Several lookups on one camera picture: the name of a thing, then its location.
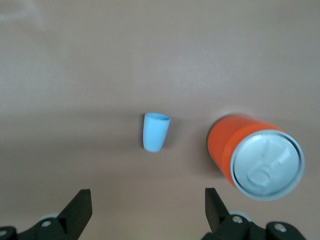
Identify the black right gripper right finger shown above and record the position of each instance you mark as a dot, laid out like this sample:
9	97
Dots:
215	212

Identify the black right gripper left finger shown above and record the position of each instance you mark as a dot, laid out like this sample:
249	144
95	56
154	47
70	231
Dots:
75	217

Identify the light blue plastic cup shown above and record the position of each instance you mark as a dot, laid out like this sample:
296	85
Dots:
155	132

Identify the brown table cloth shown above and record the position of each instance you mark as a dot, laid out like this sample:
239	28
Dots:
100	75

